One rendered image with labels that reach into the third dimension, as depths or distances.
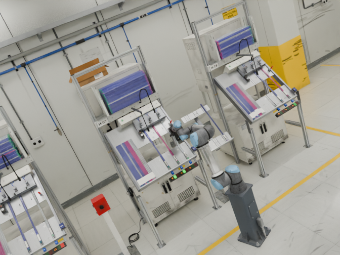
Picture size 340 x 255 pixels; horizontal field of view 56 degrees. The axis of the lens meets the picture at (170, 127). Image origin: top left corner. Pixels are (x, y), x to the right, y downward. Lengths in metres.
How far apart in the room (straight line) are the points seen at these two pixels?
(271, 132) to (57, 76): 2.97
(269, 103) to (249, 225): 1.47
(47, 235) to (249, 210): 1.80
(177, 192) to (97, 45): 2.39
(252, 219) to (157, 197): 1.13
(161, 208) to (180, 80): 2.36
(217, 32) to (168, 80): 1.47
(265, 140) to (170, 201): 1.46
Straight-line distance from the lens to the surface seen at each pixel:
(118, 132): 3.42
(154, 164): 3.27
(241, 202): 2.93
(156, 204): 3.69
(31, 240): 3.24
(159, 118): 3.43
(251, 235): 3.18
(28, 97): 4.74
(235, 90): 3.83
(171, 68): 5.23
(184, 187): 3.78
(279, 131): 4.42
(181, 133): 3.06
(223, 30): 4.13
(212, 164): 2.74
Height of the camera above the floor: 2.25
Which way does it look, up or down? 21 degrees down
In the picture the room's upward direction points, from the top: 22 degrees counter-clockwise
